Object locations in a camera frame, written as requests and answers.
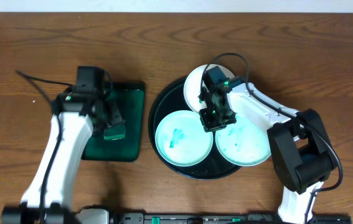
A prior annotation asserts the black rectangular soapy water tray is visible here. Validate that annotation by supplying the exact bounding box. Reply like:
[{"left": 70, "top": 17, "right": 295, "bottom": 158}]
[{"left": 82, "top": 82, "right": 146, "bottom": 162}]

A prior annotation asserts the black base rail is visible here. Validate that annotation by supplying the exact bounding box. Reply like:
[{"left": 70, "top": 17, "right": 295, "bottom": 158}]
[{"left": 113, "top": 212, "right": 352, "bottom": 224}]

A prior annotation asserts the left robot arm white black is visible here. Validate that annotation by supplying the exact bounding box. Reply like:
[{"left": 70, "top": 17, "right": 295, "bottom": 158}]
[{"left": 1, "top": 92, "right": 122, "bottom": 224}]

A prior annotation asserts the round black tray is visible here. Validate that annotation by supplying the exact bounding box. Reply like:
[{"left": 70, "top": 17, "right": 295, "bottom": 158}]
[{"left": 148, "top": 77, "right": 241, "bottom": 180}]

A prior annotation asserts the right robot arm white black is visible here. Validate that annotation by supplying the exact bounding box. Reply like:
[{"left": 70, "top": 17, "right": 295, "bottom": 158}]
[{"left": 197, "top": 80, "right": 343, "bottom": 223}]

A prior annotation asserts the green scrub sponge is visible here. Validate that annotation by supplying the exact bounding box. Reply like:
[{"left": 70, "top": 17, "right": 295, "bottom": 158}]
[{"left": 103, "top": 124, "right": 126, "bottom": 141}]

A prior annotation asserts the white plate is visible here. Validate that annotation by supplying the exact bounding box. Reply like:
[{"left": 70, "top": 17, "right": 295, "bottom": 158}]
[
  {"left": 183, "top": 64, "right": 235, "bottom": 114},
  {"left": 215, "top": 116, "right": 271, "bottom": 167},
  {"left": 154, "top": 110, "right": 214, "bottom": 167}
]

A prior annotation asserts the white plate back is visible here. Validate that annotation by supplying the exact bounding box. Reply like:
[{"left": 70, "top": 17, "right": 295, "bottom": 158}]
[{"left": 183, "top": 64, "right": 235, "bottom": 114}]

